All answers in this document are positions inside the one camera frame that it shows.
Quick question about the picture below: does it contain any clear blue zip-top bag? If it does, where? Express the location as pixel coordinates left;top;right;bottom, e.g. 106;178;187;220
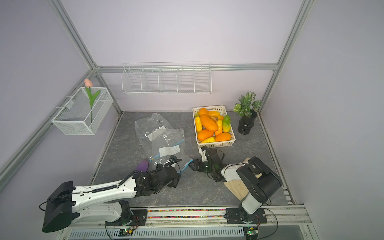
152;129;193;173

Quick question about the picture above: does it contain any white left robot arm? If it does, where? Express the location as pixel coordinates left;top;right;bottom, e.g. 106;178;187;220
42;163;181;233

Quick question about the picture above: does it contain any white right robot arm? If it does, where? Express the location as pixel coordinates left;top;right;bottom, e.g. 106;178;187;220
189;147;283;223

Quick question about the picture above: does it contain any green mango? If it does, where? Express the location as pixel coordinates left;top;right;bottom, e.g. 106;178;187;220
222;115;231;133

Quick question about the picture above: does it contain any purple pink spatula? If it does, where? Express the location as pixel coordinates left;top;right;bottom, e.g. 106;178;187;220
136;159;149;172

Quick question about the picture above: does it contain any cream perforated plastic basket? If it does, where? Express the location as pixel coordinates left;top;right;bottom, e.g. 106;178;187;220
193;106;236;148

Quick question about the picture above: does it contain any beige work glove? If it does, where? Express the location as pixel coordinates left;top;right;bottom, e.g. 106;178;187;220
221;158;251;201

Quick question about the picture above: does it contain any potted green plant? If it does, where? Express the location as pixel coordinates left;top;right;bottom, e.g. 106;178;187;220
234;91;262;135

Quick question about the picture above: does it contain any pink artificial tulip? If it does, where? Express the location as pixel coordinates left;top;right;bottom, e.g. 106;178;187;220
85;79;101;124

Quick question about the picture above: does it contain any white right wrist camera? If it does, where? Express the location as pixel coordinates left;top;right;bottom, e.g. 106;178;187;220
199;146;208;162

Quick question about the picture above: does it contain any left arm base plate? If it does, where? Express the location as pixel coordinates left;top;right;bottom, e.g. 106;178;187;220
105;209;148;227

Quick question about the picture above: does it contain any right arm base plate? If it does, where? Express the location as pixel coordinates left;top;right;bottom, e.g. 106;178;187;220
224;208;267;225

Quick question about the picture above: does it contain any white wire wall shelf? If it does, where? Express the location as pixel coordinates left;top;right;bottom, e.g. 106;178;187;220
122;62;212;95

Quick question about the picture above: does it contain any aluminium front rail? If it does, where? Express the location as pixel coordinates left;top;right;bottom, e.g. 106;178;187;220
67;205;312;230

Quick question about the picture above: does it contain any white mesh wall basket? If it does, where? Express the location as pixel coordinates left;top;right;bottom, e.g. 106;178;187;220
52;87;114;136

